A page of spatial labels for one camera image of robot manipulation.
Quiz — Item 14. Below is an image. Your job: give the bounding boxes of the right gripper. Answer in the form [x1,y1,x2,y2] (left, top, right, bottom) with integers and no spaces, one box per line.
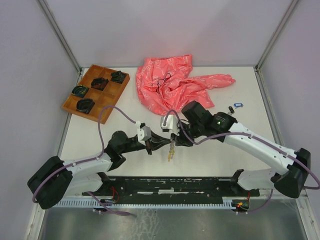
[170,120,204,148]

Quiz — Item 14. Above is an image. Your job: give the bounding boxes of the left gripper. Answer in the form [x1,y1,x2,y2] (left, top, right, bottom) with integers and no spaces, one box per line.
[120,129,172,155]

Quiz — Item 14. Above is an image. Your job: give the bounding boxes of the large keyring with yellow handle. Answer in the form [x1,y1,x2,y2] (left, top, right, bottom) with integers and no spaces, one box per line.
[167,139,176,162]

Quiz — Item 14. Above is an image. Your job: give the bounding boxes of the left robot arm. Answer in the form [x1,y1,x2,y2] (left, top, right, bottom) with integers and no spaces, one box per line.
[27,127,171,210]

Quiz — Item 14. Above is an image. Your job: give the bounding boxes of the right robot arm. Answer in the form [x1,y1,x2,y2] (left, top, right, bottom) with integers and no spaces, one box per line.
[161,101,311,199]

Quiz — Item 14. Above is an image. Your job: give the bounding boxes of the pink patterned cloth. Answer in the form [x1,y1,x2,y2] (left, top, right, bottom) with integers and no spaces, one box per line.
[135,54,236,116]

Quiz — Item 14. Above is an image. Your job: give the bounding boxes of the eyeglasses on cloth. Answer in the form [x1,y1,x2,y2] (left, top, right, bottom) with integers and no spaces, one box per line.
[155,72,172,94]

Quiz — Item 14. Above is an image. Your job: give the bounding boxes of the key with black head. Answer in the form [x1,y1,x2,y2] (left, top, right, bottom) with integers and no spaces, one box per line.
[227,106,235,116]

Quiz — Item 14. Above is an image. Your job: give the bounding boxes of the blue key tag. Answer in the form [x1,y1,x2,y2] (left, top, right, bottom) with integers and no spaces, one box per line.
[233,102,244,109]

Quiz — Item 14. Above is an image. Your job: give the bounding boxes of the dark rolled item top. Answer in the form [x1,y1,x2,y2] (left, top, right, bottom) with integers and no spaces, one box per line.
[110,70,127,84]

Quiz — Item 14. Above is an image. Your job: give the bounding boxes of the wooden compartment tray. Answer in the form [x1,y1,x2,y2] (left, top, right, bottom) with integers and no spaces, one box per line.
[62,64,130,124]

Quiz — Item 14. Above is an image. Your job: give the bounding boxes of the dark rolled item bottom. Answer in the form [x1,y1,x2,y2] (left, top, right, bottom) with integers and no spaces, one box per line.
[76,98,95,115]

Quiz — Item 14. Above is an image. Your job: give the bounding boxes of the dark rolled item middle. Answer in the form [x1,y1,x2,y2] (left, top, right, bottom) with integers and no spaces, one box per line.
[91,77,109,91]

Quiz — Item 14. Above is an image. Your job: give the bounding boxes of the dark green rolled item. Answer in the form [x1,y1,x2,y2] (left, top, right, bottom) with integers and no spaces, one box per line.
[71,85,89,98]

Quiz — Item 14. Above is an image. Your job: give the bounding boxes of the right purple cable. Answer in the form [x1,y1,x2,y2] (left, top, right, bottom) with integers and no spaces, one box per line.
[166,109,320,215]

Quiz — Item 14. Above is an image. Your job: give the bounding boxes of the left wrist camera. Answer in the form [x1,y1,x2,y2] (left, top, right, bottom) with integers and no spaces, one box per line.
[135,121,152,146]

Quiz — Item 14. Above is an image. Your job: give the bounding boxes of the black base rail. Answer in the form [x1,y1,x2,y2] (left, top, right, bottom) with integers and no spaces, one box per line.
[92,170,260,203]

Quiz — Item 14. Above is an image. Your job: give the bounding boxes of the white cable duct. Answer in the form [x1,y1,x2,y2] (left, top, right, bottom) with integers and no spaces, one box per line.
[55,195,248,210]

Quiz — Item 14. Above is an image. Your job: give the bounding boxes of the right aluminium frame post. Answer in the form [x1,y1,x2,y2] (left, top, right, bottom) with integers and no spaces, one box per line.
[255,0,301,71]

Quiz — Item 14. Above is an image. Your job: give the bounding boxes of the aluminium frame post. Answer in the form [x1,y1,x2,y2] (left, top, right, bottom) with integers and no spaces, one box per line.
[255,0,301,71]
[36,0,82,73]

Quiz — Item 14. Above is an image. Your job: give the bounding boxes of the left aluminium frame post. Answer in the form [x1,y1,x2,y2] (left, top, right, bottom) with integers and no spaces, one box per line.
[36,0,82,73]

